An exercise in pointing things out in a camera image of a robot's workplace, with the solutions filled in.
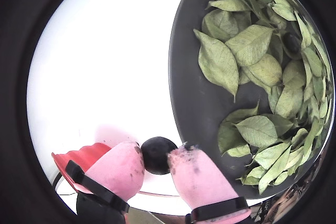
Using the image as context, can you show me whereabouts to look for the pink covered gripper finger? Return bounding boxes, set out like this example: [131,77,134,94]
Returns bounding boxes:
[167,144,250,224]
[65,141,146,224]

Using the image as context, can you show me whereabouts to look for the dark grey round bowl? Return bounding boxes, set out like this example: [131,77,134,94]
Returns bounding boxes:
[169,0,332,200]

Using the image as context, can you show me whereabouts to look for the green leaves pile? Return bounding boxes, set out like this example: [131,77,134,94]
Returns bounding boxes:
[193,0,332,195]

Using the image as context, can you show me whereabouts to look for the red ribbed plastic cup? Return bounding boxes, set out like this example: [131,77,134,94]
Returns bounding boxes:
[51,142,113,196]

